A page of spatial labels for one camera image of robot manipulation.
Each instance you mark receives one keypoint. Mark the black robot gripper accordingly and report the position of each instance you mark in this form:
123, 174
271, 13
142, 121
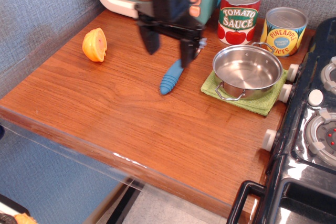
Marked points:
170, 18

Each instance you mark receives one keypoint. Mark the stainless steel pot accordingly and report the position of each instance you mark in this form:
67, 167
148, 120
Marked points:
245, 72

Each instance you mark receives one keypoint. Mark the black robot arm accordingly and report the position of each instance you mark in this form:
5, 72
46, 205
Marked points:
170, 18

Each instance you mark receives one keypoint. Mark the green folded cloth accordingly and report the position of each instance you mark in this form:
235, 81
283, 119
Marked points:
260, 106

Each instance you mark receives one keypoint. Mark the orange half toy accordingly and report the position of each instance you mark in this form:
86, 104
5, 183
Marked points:
94, 45

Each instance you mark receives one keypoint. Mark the tomato sauce can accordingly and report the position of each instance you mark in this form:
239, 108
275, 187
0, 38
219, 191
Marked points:
237, 21

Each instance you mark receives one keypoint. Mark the pineapple slices can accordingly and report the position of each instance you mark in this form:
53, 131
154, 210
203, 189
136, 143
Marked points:
283, 30

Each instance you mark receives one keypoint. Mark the white stove knob middle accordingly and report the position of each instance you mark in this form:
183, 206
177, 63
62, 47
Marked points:
285, 93

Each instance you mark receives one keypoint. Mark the white stove knob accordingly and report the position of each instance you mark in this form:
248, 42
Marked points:
268, 140
292, 72
285, 93

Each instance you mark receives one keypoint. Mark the white stove knob upper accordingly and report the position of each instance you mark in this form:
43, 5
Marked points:
292, 72

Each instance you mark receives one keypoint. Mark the white stove knob lower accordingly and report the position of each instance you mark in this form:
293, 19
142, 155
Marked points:
268, 140

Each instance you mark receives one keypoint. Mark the black toy stove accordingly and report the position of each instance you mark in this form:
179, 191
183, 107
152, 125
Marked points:
300, 176

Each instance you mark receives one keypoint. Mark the orange object bottom left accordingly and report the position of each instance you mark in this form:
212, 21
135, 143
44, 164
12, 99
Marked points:
24, 219

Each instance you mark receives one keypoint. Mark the blue handled fork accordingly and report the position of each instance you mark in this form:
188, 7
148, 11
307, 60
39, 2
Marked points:
171, 77

